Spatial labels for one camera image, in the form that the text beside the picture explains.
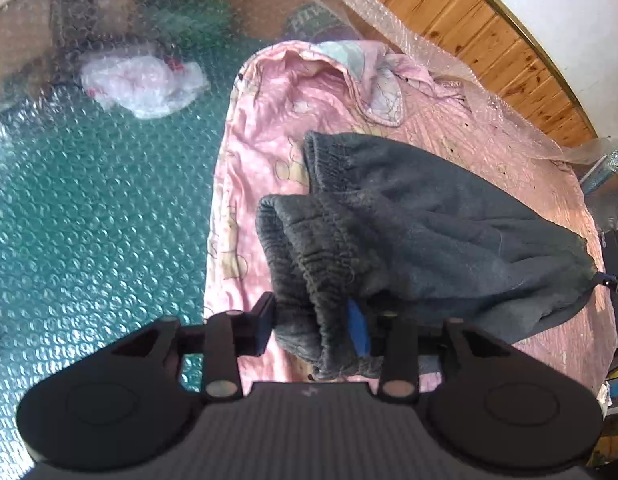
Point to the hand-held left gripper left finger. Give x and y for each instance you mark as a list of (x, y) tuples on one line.
[(264, 331)]

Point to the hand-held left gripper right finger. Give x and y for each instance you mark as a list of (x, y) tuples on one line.
[(359, 332)]

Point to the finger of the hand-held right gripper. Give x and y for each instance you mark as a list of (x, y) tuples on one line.
[(605, 279)]

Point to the grey pants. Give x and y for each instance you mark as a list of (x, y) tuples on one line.
[(429, 220)]

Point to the pink bear-print quilt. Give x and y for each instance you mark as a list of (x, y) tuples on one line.
[(259, 135)]

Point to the white plastic bag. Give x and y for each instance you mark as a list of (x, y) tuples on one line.
[(144, 82)]

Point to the brown cardboard box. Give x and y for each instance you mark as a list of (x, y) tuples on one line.
[(19, 30)]

